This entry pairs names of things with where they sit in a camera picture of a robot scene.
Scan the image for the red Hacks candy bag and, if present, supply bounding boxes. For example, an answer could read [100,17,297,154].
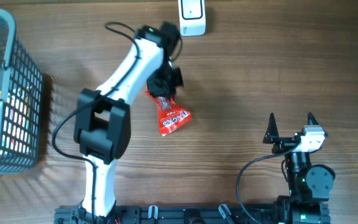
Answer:
[145,91,192,136]

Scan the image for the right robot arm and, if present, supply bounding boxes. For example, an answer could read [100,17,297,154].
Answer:
[263,113,336,224]

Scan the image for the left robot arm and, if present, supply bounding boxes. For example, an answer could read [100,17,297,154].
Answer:
[73,22,183,223]

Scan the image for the white barcode scanner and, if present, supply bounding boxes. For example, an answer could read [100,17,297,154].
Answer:
[178,0,206,37]

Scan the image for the grey plastic shopping basket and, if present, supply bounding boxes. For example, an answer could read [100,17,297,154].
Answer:
[0,9,44,175]

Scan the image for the right black cable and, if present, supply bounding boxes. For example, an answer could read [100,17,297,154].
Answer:
[236,143,301,224]

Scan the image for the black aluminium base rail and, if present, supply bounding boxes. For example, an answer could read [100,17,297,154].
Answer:
[53,203,331,224]

